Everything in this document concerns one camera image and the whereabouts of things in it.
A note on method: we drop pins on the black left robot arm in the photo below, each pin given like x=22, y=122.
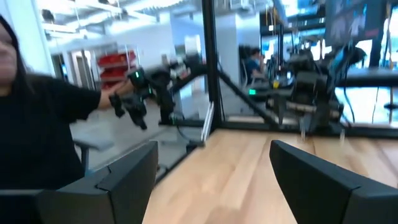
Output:
x=311, y=84

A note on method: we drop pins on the white metal bar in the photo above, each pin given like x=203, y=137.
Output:
x=207, y=123

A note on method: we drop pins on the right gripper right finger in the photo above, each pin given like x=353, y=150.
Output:
x=326, y=199

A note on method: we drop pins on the black desk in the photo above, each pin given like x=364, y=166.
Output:
x=367, y=77

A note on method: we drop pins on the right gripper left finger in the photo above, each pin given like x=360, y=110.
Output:
x=124, y=193

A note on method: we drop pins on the black metal table frame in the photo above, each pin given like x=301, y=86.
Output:
x=211, y=46

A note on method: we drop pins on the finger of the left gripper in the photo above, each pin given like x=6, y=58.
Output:
x=326, y=123
x=280, y=116

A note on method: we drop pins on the red storage bin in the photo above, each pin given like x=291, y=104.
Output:
x=116, y=74
x=116, y=59

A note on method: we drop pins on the person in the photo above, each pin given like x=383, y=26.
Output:
x=253, y=65
x=37, y=124

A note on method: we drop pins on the black computer monitor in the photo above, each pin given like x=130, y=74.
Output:
x=351, y=21

